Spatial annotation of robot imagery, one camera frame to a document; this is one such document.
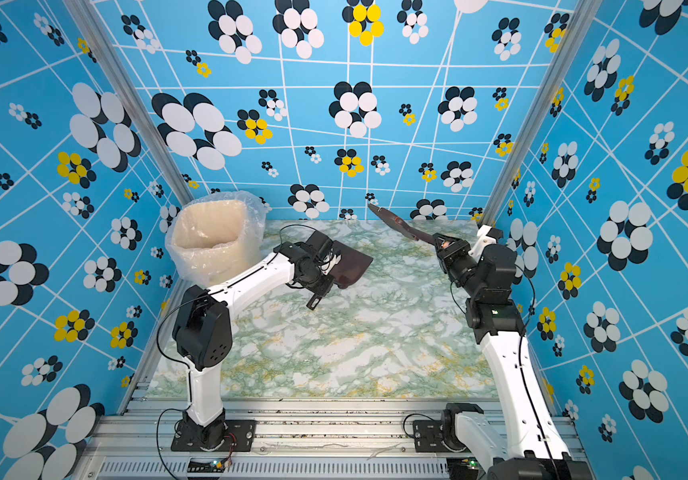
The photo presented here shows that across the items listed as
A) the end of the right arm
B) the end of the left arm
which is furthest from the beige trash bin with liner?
the end of the right arm

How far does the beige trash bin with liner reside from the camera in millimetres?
806

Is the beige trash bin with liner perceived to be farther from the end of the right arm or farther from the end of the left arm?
Result: the end of the right arm
